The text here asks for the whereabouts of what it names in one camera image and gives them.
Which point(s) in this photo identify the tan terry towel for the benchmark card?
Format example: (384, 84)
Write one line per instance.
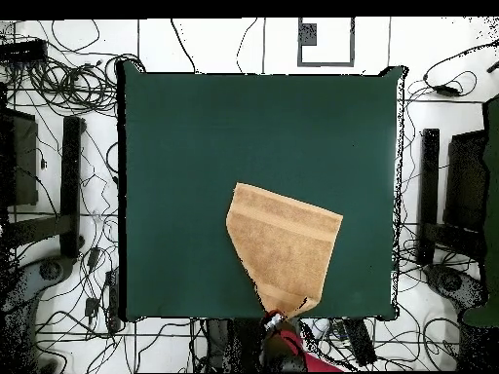
(284, 241)

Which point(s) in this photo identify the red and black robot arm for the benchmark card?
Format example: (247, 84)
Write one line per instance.
(312, 362)

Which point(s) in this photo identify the wide black power strip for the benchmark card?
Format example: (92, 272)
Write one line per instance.
(360, 343)

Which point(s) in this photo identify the narrow black power strip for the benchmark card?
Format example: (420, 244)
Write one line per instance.
(113, 300)

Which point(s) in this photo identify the dark green table cloth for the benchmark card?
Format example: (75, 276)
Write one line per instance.
(175, 156)

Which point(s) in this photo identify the grey chair base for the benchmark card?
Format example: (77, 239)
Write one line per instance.
(46, 272)
(456, 286)

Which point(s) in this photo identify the black stand bar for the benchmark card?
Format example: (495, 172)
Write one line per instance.
(429, 175)
(71, 187)

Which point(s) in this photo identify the black box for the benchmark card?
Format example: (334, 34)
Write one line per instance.
(23, 156)
(466, 179)

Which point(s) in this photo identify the black power adapter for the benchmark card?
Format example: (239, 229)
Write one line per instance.
(446, 90)

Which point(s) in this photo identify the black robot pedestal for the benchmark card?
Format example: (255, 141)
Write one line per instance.
(237, 343)

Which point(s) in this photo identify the grey square floor frame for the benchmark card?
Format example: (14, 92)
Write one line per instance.
(326, 64)

